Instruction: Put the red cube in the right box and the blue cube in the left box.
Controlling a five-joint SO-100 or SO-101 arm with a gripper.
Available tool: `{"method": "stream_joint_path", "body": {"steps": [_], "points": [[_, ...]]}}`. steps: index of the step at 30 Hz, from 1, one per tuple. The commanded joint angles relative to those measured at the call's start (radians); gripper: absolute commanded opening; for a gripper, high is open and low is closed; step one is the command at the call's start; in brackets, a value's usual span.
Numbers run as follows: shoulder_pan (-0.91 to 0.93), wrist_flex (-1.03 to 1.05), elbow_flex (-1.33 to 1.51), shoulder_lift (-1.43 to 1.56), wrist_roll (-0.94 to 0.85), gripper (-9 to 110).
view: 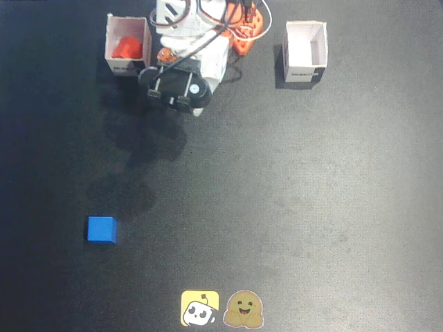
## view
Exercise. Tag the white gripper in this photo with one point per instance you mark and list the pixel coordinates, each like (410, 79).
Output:
(172, 87)

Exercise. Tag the red cube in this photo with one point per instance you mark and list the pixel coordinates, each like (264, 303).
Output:
(128, 48)

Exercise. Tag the blue cube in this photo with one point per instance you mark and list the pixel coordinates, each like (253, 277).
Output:
(101, 229)

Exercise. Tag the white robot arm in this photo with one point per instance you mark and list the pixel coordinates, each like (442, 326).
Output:
(187, 20)

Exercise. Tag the orange robot base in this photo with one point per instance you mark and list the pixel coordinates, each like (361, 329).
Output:
(247, 45)

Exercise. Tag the white cardboard box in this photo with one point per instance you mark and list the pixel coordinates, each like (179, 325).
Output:
(121, 67)
(301, 45)

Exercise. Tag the black felt mat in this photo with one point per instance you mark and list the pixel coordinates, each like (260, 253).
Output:
(311, 173)

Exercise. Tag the yellow robot face sticker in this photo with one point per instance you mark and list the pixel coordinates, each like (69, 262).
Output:
(199, 307)

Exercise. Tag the hugging face emoji sticker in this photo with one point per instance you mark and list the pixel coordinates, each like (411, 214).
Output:
(244, 307)

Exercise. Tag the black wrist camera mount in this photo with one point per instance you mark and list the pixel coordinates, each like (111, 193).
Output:
(173, 84)

